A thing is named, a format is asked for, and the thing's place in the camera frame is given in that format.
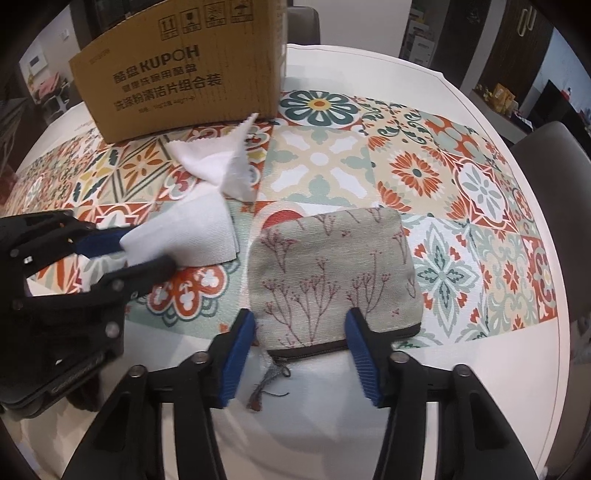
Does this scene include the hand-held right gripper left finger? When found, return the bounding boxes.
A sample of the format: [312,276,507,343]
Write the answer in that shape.
[62,308,257,480]

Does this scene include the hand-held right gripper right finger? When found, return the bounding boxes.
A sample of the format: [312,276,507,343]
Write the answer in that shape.
[345,307,539,480]

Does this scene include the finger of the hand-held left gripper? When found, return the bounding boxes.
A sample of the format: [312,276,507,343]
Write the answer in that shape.
[0,210,137,278]
[13,256,177,355]

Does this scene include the white cloth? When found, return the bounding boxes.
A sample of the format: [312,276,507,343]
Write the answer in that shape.
[119,189,241,269]
[164,113,266,201]

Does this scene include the grey branch print pouch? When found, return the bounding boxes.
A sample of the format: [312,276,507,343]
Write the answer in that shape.
[247,208,424,411]

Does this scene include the brown cardboard box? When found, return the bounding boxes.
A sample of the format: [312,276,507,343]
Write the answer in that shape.
[68,0,288,144]

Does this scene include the white crumpled cloth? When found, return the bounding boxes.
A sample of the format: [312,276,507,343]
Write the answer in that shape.
[164,113,266,201]

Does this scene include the white shoe rack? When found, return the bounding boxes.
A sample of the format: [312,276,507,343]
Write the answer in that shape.
[39,78,75,116]

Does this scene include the grey dining chair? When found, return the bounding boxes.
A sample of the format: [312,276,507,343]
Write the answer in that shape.
[510,121,591,222]
[286,7,321,44]

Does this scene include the white low cabinet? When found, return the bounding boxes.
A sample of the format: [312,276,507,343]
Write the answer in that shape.
[471,90,531,140]

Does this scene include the yellow boxes on cabinet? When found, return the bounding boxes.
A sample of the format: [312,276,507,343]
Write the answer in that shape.
[480,83,516,114]

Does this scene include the black television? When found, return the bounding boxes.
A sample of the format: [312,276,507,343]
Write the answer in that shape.
[526,79,591,136]

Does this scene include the white storage boxes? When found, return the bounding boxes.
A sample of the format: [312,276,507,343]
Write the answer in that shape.
[399,0,437,70]

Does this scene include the dark slatted wall panel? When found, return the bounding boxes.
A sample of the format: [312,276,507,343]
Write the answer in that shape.
[443,0,555,95]

